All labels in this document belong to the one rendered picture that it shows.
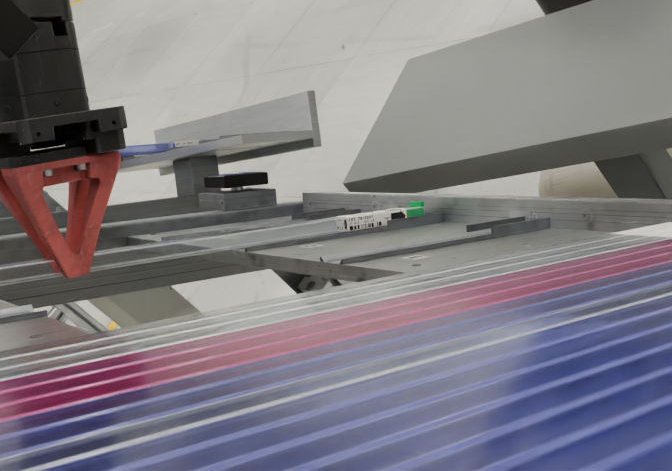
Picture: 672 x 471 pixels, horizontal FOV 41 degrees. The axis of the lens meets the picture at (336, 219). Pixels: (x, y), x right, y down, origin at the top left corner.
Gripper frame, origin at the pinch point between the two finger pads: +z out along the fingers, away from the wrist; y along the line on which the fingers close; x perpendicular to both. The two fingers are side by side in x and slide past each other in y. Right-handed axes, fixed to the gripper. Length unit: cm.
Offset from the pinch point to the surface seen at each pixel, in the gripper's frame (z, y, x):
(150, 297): 12.9, -39.4, 22.8
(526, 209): 2.7, 10.3, 31.0
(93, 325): 46, -166, 63
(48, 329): 0.1, 15.2, -7.1
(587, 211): 2.6, 15.8, 31.0
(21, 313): 0.2, 10.0, -6.5
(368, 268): 2.1, 14.5, 12.0
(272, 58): -19, -235, 179
